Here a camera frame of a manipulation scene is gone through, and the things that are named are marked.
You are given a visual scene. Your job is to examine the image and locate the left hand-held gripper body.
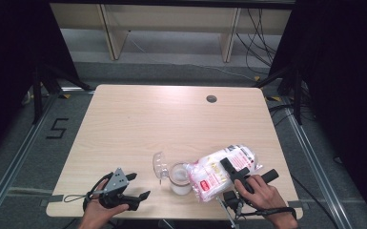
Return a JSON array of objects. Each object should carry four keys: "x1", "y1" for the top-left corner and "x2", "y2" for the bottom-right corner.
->
[{"x1": 99, "y1": 167, "x2": 131, "y2": 209}]

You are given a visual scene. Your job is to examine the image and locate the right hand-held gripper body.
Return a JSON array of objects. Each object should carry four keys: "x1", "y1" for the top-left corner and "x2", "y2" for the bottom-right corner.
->
[{"x1": 215, "y1": 167, "x2": 280, "y2": 229}]

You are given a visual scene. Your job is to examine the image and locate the red white sugar bag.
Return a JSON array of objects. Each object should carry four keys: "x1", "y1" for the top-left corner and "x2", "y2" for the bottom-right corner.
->
[{"x1": 185, "y1": 144, "x2": 264, "y2": 203}]

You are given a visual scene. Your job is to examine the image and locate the clear glass jar hinged lid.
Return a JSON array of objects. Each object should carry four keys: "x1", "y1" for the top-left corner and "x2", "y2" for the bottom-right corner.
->
[{"x1": 152, "y1": 151, "x2": 194, "y2": 196}]

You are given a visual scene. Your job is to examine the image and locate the white granulated sugar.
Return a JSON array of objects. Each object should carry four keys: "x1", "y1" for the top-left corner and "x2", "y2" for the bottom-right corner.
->
[{"x1": 171, "y1": 167, "x2": 193, "y2": 195}]

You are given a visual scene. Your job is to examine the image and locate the person's right hand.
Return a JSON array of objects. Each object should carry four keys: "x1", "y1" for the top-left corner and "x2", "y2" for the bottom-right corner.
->
[{"x1": 234, "y1": 175, "x2": 285, "y2": 213}]

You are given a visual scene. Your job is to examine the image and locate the person's left hand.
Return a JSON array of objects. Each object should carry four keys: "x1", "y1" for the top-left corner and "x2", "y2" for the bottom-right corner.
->
[{"x1": 82, "y1": 179, "x2": 130, "y2": 223}]

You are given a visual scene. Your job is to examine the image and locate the grey tape strip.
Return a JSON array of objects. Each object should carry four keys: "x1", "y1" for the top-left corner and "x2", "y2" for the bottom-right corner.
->
[
  {"x1": 39, "y1": 194, "x2": 65, "y2": 208},
  {"x1": 287, "y1": 199, "x2": 309, "y2": 210}
]

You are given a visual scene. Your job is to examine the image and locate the black metal stand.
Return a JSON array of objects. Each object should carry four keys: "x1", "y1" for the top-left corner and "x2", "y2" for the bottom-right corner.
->
[
  {"x1": 31, "y1": 63, "x2": 94, "y2": 126},
  {"x1": 254, "y1": 65, "x2": 303, "y2": 126}
]

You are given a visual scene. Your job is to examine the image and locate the black curtain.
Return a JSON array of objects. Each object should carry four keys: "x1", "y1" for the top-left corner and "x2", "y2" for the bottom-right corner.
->
[
  {"x1": 0, "y1": 0, "x2": 81, "y2": 163},
  {"x1": 268, "y1": 0, "x2": 367, "y2": 228}
]

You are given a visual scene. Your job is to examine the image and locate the light wooden shelf unit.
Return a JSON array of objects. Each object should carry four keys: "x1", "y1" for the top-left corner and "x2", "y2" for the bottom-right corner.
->
[{"x1": 50, "y1": 3, "x2": 295, "y2": 63}]

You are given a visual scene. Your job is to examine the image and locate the thick black cable loop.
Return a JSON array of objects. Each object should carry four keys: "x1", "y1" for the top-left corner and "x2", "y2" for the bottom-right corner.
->
[{"x1": 82, "y1": 172, "x2": 113, "y2": 211}]

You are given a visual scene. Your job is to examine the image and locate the black wrist strap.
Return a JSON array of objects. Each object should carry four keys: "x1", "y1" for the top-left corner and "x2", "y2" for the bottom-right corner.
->
[{"x1": 239, "y1": 206, "x2": 298, "y2": 221}]

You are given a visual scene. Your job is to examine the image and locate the thin lanyard loop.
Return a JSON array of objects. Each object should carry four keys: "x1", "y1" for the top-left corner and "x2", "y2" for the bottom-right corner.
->
[{"x1": 64, "y1": 194, "x2": 89, "y2": 204}]

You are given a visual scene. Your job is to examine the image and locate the black floor cable tangle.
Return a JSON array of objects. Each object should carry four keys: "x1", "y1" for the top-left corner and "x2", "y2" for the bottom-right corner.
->
[{"x1": 268, "y1": 80, "x2": 317, "y2": 128}]

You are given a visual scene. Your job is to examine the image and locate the long black floor cable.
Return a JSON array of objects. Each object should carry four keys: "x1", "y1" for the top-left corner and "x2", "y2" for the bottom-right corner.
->
[{"x1": 290, "y1": 175, "x2": 333, "y2": 222}]

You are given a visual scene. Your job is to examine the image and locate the long aluminium floor rail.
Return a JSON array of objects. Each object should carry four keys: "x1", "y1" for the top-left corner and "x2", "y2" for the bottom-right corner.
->
[
  {"x1": 0, "y1": 92, "x2": 60, "y2": 229},
  {"x1": 280, "y1": 96, "x2": 356, "y2": 229}
]

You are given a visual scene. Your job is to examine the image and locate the thin white floor cable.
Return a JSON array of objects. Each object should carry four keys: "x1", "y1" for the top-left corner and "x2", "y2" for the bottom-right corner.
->
[{"x1": 128, "y1": 31, "x2": 257, "y2": 81}]

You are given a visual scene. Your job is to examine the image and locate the short aluminium floor rail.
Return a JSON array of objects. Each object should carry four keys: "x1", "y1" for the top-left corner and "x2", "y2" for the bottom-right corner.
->
[{"x1": 58, "y1": 86, "x2": 95, "y2": 95}]

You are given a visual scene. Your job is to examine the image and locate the black hanging cable bundle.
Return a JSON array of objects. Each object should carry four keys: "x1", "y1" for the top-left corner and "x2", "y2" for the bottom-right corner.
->
[{"x1": 235, "y1": 8, "x2": 279, "y2": 76}]

